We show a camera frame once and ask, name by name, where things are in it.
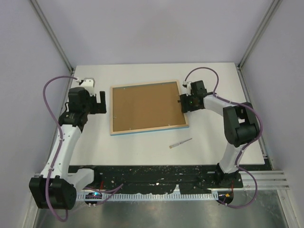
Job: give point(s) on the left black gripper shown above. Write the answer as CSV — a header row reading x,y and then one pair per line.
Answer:
x,y
99,108

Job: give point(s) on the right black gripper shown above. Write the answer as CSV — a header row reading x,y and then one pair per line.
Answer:
x,y
185,99

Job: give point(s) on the blue picture frame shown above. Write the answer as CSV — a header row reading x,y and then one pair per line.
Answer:
x,y
146,107

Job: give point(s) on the small screwdriver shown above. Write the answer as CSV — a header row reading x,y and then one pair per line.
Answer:
x,y
179,143

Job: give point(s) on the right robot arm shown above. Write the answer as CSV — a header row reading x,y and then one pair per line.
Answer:
x,y
240,127

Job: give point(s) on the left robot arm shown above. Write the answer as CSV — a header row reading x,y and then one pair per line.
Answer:
x,y
54,187

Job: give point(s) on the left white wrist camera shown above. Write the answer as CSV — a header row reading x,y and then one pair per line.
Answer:
x,y
88,84

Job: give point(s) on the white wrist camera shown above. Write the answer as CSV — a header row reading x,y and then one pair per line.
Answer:
x,y
187,85
88,84

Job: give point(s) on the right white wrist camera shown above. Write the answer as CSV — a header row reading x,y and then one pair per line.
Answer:
x,y
187,85

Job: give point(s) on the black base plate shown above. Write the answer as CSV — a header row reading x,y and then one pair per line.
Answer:
x,y
145,168

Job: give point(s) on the perforated cable duct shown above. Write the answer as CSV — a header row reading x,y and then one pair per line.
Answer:
x,y
175,196

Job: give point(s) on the left aluminium post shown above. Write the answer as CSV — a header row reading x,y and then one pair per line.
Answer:
x,y
46,25

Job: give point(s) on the aluminium post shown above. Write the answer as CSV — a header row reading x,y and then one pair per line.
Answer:
x,y
270,12
46,25

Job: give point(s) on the aluminium rail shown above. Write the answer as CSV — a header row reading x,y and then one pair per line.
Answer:
x,y
261,179

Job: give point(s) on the right aluminium post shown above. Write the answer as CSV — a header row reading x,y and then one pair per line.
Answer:
x,y
270,12

